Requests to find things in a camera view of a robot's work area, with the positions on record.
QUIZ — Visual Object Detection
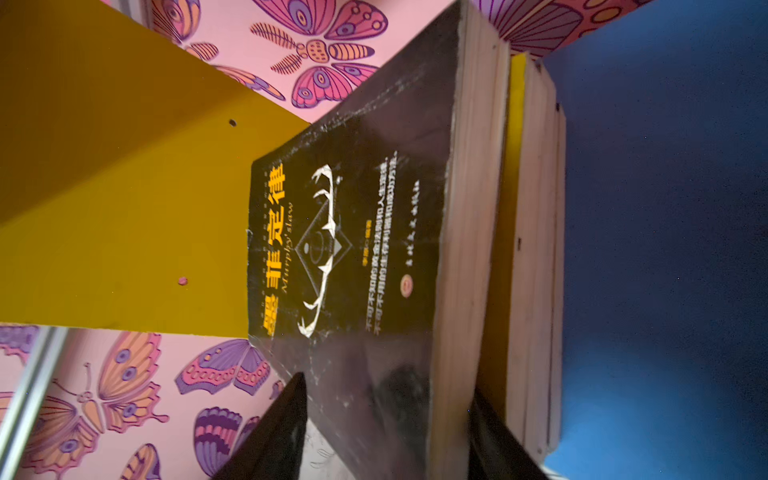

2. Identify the black book orange title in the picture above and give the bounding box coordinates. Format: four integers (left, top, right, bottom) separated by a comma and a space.
247, 1, 511, 479

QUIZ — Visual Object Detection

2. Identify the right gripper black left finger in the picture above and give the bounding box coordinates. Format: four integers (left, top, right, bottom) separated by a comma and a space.
213, 372, 308, 480

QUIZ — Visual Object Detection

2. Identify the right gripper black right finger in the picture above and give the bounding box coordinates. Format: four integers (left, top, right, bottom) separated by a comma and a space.
467, 389, 548, 480

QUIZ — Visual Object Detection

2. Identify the yellow bookshelf with coloured shelves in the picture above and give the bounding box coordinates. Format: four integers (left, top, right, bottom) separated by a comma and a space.
0, 0, 768, 480

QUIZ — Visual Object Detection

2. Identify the yellow book with cartoon boy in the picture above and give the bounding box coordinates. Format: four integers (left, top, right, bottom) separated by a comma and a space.
477, 54, 557, 462

